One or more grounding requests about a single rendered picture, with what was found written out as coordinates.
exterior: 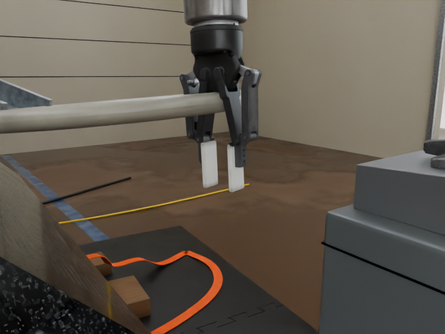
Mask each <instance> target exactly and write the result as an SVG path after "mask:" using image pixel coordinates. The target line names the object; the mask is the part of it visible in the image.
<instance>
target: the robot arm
mask: <svg viewBox="0 0 445 334"><path fill-rule="evenodd" d="M183 9H184V21H185V23H186V24H187V25H189V26H193V28H192V29H191V31H190V38H191V53H192V54H193V55H194V57H195V63H194V66H193V70H192V71H191V72H189V73H188V74H181V75H180V77H179V79H180V82H181V85H182V88H183V94H184V95H188V94H196V93H210V92H219V95H220V98H221V99H222V100H223V104H224V110H225V113H226V119H227V122H228V128H229V131H230V137H231V141H232V142H231V143H229V144H228V145H227V154H228V184H229V192H235V191H237V190H241V189H242V188H244V166H246V164H247V152H246V145H247V144H248V143H249V142H250V141H253V140H256V139H258V85H259V82H260V78H261V76H262V72H261V70H256V69H251V68H248V67H246V66H245V64H244V61H243V59H242V52H243V50H244V43H243V28H242V27H241V26H239V24H242V23H245V22H246V21H247V18H248V12H247V0H183ZM239 80H240V81H241V82H242V86H241V104H240V88H239V85H238V81H239ZM214 118H215V114H214V113H212V114H207V115H198V116H192V117H186V118H185V122H186V131H187V138H189V139H193V140H196V142H197V143H198V150H199V162H200V164H202V172H203V187H204V188H209V187H211V186H215V185H217V184H218V171H217V144H216V141H215V140H214V139H215V138H213V137H212V133H213V123H214ZM423 150H424V151H425V153H426V154H431V155H435V157H432V158H431V163H430V167H433V168H441V169H445V139H432V140H426V142H425V143H424V149H423Z"/></svg>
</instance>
